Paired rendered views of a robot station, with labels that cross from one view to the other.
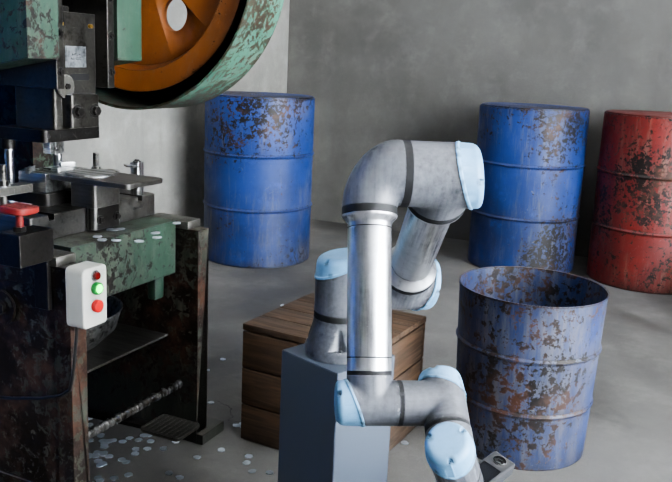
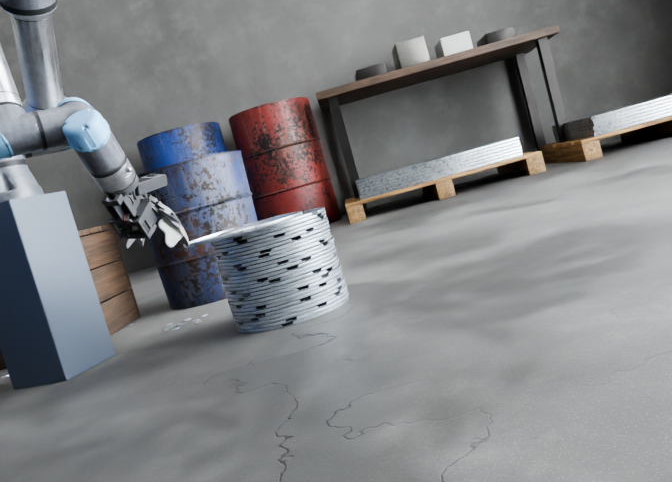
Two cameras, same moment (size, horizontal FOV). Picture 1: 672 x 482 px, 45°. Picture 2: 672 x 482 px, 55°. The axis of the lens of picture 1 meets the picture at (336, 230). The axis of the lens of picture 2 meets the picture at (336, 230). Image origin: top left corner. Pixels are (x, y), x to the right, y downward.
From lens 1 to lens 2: 80 cm
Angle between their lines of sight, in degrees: 24
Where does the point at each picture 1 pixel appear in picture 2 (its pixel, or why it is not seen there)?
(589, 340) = (237, 180)
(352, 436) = (47, 259)
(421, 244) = (36, 54)
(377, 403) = (14, 123)
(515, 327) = (176, 184)
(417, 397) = (50, 113)
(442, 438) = (75, 119)
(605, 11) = (204, 59)
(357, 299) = not seen: outside the picture
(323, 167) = not seen: hidden behind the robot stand
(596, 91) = (221, 116)
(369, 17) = not seen: hidden behind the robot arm
